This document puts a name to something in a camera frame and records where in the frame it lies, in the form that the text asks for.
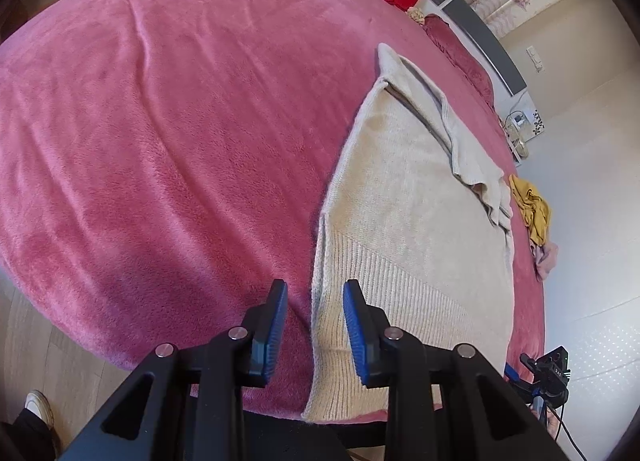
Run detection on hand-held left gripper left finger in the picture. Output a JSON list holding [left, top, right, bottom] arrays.
[[65, 279, 290, 461]]

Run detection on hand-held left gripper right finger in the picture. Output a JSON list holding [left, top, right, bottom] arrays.
[[343, 279, 571, 461]]

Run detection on cream knit sweater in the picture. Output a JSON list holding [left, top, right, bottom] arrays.
[[301, 42, 516, 424]]

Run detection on pale pink garment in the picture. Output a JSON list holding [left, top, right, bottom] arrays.
[[534, 241, 560, 283]]

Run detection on yellow garment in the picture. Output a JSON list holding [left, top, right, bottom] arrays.
[[508, 175, 552, 248]]

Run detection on white nightstand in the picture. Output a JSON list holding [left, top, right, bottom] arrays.
[[502, 121, 531, 167]]

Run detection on pink fleece blanket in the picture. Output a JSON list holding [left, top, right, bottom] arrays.
[[0, 0, 546, 422]]

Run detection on person's white shoe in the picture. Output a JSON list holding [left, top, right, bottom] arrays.
[[25, 390, 55, 431]]

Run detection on person's black trousers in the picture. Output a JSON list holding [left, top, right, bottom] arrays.
[[0, 408, 57, 461]]

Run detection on pink pillow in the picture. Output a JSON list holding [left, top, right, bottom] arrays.
[[422, 14, 498, 112]]

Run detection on white and grey headboard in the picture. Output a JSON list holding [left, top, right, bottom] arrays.
[[345, 0, 546, 142]]

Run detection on black cable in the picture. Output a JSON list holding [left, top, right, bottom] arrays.
[[552, 403, 588, 461]]

